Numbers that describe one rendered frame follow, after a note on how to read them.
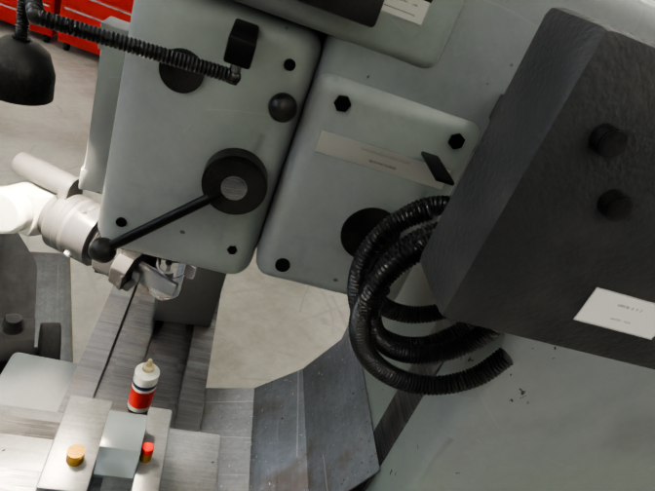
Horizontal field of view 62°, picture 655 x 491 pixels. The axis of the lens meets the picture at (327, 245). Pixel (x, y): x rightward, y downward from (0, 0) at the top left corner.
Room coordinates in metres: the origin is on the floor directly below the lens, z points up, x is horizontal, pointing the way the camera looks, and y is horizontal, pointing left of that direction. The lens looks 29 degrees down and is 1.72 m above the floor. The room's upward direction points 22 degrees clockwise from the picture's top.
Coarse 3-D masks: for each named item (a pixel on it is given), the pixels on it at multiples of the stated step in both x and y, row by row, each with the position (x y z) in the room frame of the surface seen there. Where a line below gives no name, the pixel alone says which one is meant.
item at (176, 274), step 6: (156, 264) 0.62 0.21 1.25; (162, 264) 0.61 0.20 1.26; (186, 264) 0.64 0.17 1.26; (162, 270) 0.61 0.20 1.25; (168, 270) 0.61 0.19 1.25; (174, 270) 0.62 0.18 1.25; (180, 270) 0.63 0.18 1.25; (168, 276) 0.62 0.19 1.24; (174, 276) 0.62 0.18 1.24; (180, 276) 0.63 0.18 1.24; (180, 282) 0.63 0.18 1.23; (150, 288) 0.62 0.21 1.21; (156, 294) 0.61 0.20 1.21; (162, 294) 0.61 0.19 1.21; (174, 294) 0.63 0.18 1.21
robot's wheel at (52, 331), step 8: (40, 328) 1.06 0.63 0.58; (48, 328) 1.05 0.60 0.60; (56, 328) 1.06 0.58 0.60; (40, 336) 1.02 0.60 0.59; (48, 336) 1.02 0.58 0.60; (56, 336) 1.03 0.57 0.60; (40, 344) 1.00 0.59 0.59; (48, 344) 1.00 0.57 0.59; (56, 344) 1.01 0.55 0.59; (40, 352) 0.98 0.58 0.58; (48, 352) 0.99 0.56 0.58; (56, 352) 1.00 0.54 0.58
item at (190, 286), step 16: (208, 272) 0.90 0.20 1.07; (192, 288) 0.89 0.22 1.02; (208, 288) 0.90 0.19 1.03; (160, 304) 0.87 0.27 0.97; (176, 304) 0.88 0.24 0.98; (192, 304) 0.89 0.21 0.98; (208, 304) 0.90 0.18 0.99; (160, 320) 0.87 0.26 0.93; (176, 320) 0.88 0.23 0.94; (192, 320) 0.90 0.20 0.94; (208, 320) 0.91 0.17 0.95
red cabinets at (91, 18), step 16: (0, 0) 4.53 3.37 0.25; (16, 0) 4.56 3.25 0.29; (48, 0) 4.62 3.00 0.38; (64, 0) 4.62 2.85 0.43; (80, 0) 4.63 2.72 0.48; (96, 0) 4.65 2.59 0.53; (112, 0) 4.66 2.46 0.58; (128, 0) 4.68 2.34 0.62; (0, 16) 4.54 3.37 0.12; (64, 16) 4.62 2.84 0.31; (80, 16) 4.63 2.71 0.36; (96, 16) 4.66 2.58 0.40; (112, 16) 4.67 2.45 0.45; (128, 16) 4.68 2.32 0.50; (48, 32) 4.63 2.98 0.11; (64, 48) 4.65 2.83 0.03; (80, 48) 4.65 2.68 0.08; (96, 48) 4.66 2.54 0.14
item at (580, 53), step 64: (576, 64) 0.34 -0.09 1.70; (640, 64) 0.34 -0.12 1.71; (512, 128) 0.37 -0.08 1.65; (576, 128) 0.34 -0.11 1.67; (640, 128) 0.35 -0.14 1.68; (512, 192) 0.34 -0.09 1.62; (576, 192) 0.34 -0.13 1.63; (640, 192) 0.35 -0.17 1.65; (448, 256) 0.36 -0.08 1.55; (512, 256) 0.34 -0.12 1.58; (576, 256) 0.35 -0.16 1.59; (640, 256) 0.36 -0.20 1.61; (512, 320) 0.35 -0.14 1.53; (576, 320) 0.36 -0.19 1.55; (640, 320) 0.37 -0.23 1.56
